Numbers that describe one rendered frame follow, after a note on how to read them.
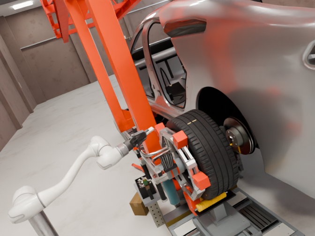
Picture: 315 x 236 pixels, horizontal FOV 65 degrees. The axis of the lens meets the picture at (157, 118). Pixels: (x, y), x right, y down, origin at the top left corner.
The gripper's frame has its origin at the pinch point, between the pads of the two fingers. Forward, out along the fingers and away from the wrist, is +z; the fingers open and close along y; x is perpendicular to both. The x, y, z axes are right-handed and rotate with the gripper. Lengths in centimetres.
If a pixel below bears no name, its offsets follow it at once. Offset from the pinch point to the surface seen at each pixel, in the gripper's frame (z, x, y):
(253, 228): 28, 68, 90
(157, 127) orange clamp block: 12.8, -12.8, 15.3
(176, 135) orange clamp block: 7.8, 22.6, -4.5
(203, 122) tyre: 29.5, 24.4, -0.3
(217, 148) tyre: 23.8, 41.5, 8.1
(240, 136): 55, 34, 27
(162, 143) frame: 10.7, -7.8, 29.6
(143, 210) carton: -25, -34, 131
